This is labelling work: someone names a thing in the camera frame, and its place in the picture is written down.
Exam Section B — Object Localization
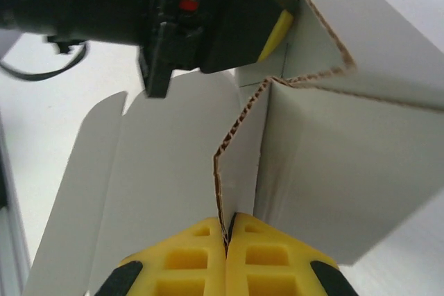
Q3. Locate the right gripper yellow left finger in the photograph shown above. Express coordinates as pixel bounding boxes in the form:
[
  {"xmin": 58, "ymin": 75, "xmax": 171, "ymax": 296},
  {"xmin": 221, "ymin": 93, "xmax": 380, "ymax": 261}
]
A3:
[{"xmin": 100, "ymin": 216, "xmax": 226, "ymax": 296}]

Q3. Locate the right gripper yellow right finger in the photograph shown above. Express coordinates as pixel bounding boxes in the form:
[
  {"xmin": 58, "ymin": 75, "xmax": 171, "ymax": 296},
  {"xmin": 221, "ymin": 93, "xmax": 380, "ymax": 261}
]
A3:
[{"xmin": 225, "ymin": 211, "xmax": 358, "ymax": 296}]

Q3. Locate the grey cardboard paper box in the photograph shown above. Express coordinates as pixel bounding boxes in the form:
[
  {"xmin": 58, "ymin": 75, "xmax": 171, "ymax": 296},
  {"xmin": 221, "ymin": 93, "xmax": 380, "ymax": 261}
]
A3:
[{"xmin": 22, "ymin": 0, "xmax": 444, "ymax": 296}]

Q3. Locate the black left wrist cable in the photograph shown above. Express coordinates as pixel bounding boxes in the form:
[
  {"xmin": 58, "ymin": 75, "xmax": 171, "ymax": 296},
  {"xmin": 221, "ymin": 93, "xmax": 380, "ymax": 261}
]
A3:
[{"xmin": 0, "ymin": 41, "xmax": 92, "ymax": 82}]

